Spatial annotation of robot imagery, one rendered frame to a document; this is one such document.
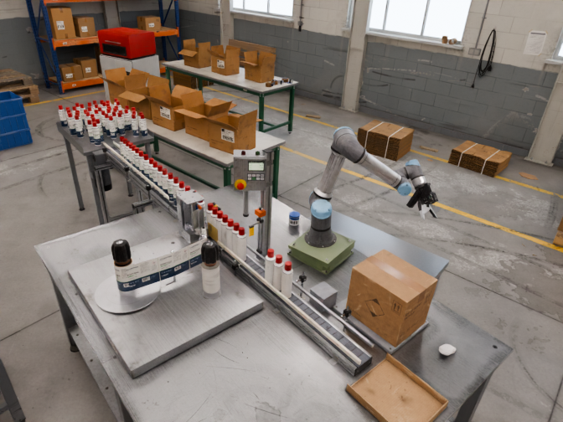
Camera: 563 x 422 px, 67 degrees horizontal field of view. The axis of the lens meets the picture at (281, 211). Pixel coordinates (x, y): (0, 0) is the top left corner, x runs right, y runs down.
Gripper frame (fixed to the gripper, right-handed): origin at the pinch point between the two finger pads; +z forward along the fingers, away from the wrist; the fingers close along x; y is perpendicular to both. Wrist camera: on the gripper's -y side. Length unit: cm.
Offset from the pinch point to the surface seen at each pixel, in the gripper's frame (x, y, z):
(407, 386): -70, 0, 69
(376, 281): -67, 0, 25
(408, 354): -56, -4, 59
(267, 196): -76, -42, -33
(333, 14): 367, -215, -433
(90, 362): -136, -163, 22
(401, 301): -67, 9, 36
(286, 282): -83, -38, 13
